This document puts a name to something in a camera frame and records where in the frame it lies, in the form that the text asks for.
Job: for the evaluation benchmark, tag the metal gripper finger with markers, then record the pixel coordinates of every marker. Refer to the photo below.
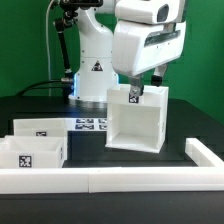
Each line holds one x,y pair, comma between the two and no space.
137,87
157,77

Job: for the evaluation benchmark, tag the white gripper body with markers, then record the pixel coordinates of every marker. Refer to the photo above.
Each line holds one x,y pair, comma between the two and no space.
149,33

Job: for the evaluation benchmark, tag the white drawer cabinet frame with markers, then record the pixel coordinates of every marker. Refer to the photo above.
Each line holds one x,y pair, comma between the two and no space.
136,123

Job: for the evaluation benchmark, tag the white front drawer box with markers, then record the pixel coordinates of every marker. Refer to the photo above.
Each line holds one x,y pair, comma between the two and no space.
31,152

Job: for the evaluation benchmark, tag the white drawer box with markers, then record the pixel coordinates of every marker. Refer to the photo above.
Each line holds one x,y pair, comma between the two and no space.
40,127
31,152

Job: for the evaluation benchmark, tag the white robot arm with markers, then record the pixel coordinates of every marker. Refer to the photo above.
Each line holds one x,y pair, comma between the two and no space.
96,74

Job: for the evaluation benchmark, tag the white rear drawer box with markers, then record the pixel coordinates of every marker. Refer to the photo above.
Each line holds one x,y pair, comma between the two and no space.
40,127

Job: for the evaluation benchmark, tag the white marker tag sheet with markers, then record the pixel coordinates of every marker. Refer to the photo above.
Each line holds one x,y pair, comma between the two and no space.
86,124

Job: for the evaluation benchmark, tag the white right fence rail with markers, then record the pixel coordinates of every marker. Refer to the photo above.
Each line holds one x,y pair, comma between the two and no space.
201,155

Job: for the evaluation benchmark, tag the white fence rail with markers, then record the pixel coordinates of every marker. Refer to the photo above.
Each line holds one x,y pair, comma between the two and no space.
97,180
201,155

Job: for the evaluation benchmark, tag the white front fence rail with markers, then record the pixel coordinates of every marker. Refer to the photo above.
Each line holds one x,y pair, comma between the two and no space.
97,180

